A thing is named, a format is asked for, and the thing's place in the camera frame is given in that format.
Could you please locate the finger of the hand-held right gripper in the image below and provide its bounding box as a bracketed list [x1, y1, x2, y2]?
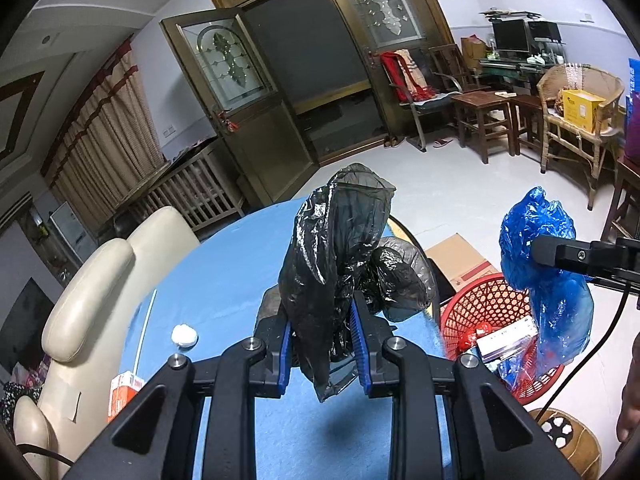
[530, 236, 625, 277]

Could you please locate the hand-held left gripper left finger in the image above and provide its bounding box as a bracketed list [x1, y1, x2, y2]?
[65, 310, 294, 480]

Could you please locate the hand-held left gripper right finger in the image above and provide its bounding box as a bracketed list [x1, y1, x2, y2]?
[350, 304, 576, 480]

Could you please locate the blue plastic bag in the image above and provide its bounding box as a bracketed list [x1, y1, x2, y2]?
[500, 186, 596, 367]

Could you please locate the black plastic bag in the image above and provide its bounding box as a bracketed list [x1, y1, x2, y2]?
[277, 162, 441, 403]

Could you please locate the blue and silver toothpaste box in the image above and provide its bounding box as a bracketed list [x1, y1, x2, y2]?
[475, 317, 541, 362]

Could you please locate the red plastic mesh basket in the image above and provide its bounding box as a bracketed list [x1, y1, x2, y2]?
[440, 275, 569, 401]

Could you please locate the person's right hand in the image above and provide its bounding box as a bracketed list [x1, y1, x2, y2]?
[616, 374, 640, 444]

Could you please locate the dark wooden stool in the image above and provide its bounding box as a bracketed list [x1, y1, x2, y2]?
[510, 94, 552, 157]
[599, 154, 640, 242]
[451, 91, 522, 164]

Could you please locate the white round wad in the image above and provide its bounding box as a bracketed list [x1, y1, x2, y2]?
[171, 325, 199, 347]

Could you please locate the blue table cloth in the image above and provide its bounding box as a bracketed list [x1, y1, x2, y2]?
[132, 200, 448, 480]

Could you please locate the red plastic bag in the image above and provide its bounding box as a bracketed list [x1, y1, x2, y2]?
[456, 324, 494, 357]

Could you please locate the wicker armchair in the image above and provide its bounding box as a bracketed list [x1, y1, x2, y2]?
[537, 62, 629, 212]

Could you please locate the brown cardboard box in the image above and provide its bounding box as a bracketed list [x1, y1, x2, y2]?
[424, 232, 503, 294]

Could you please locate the blue foil wrapper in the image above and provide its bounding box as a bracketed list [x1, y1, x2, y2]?
[495, 349, 542, 393]

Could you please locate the white straw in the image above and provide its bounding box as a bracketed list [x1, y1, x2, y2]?
[134, 289, 157, 379]

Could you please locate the yellow cardboard box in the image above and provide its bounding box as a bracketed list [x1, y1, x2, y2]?
[561, 89, 609, 134]

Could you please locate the orange and white box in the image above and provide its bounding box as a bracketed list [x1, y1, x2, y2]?
[106, 372, 144, 424]

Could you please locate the round wicker stool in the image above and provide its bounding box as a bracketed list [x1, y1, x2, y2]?
[527, 407, 604, 480]

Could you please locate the wooden crib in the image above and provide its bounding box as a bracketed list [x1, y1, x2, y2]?
[112, 135, 247, 234]

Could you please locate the glass computer desk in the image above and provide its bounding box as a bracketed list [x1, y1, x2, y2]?
[477, 50, 569, 97]

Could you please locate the wooden chair with red cloth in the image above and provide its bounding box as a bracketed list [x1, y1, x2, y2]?
[380, 49, 464, 154]

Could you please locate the open door with glass panel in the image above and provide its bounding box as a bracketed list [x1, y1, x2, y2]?
[160, 7, 317, 212]

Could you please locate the dark wooden armchair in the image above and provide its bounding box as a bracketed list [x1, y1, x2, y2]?
[429, 44, 494, 95]

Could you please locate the black computer monitor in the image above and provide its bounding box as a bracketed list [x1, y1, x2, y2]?
[491, 19, 532, 59]

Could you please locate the brown paper bag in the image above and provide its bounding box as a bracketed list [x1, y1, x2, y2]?
[460, 35, 489, 64]

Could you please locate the white appliance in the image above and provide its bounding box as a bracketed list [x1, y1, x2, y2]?
[49, 201, 99, 267]

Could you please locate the red cloth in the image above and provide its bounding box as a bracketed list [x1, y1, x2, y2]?
[381, 50, 437, 104]

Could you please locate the dark television screen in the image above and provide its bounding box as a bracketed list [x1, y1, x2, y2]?
[0, 279, 56, 377]

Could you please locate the patterned dark cloth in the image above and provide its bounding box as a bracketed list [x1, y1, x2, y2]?
[0, 365, 42, 427]

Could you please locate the striped beige curtain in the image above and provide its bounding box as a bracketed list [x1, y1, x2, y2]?
[42, 40, 169, 217]

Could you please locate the black cable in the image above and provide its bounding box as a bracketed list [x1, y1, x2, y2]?
[14, 441, 72, 466]
[541, 284, 632, 413]

